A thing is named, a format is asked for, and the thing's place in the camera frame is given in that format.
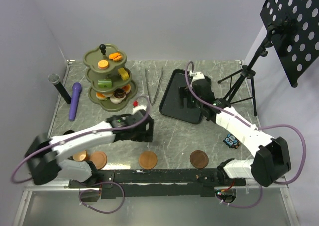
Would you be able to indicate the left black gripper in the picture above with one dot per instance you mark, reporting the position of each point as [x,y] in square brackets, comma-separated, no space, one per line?
[146,135]

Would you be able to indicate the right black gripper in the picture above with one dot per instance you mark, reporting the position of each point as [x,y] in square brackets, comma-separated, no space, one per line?
[185,93]

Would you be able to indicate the light wooden coaster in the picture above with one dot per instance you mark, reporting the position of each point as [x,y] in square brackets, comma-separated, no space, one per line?
[99,159]
[147,160]

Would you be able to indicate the metal tongs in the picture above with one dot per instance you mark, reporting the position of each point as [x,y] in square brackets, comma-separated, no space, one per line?
[152,95]

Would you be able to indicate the white cream donut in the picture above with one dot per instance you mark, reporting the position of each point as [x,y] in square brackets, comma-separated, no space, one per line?
[115,100]

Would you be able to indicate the orange glazed donut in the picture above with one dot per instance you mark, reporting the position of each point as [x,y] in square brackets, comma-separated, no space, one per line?
[100,96]

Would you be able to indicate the dark wooden coaster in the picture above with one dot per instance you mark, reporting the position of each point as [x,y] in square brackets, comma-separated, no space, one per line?
[199,159]

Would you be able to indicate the yellow layered cake slice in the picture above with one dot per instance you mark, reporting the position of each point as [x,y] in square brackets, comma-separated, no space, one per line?
[123,74]

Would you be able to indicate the green layered cake slice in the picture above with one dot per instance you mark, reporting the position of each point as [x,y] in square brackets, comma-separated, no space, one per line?
[105,83]

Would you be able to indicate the green three-tier serving stand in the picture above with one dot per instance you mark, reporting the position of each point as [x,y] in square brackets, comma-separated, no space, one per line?
[93,74]

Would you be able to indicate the round orange cracker biscuit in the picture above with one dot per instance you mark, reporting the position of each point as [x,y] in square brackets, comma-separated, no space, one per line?
[103,64]

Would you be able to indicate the orange flower cookie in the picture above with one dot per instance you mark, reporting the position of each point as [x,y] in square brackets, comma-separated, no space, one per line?
[112,56]

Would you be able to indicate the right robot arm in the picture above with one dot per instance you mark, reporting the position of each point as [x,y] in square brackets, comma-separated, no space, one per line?
[271,158]

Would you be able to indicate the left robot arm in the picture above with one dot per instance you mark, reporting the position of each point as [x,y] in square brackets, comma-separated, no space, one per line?
[47,158]

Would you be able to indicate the black serving tray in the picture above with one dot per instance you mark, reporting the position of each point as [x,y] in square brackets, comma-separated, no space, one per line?
[169,105]

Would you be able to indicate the black tripod stand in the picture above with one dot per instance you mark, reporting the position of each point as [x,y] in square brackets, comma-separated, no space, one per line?
[237,78]

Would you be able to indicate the small owl sticker box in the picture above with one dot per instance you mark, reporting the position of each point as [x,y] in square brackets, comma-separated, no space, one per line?
[231,141]

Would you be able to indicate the copper cup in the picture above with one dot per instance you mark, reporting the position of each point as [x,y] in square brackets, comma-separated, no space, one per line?
[80,156]

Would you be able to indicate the black handheld microphone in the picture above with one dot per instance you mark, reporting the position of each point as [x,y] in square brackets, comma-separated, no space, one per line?
[55,80]

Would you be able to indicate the black perforated board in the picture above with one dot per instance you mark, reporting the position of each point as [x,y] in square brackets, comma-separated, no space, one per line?
[296,40]

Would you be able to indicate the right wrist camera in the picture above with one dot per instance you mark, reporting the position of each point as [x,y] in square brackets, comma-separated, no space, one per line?
[195,76]

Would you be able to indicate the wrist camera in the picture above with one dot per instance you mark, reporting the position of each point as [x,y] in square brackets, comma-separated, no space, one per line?
[137,107]
[195,76]

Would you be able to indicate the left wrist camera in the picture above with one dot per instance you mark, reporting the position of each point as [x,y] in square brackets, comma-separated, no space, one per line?
[137,107]

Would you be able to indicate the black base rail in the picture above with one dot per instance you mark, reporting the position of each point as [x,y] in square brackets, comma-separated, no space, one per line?
[157,182]

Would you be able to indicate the purple handled tool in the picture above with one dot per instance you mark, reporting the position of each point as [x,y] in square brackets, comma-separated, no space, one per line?
[76,91]

